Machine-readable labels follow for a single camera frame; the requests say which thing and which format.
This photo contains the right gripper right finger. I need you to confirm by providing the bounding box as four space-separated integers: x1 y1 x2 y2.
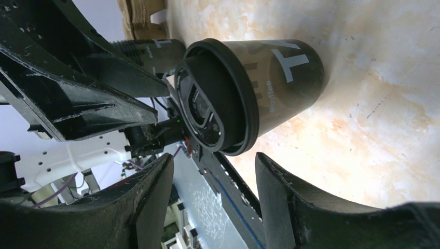
255 153 439 248

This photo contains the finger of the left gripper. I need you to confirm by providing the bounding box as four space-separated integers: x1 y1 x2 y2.
1 1 169 98

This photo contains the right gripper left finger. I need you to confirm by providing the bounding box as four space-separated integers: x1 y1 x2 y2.
1 153 174 248

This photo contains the cardboard cup carrier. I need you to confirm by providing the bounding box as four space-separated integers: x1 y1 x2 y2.
117 0 168 40

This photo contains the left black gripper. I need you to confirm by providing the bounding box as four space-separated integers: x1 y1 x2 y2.
1 45 185 158

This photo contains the dark coffee cup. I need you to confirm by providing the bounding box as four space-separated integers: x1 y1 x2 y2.
174 38 325 156
112 39 186 77

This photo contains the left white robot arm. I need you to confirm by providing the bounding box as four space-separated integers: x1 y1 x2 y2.
1 1 185 192

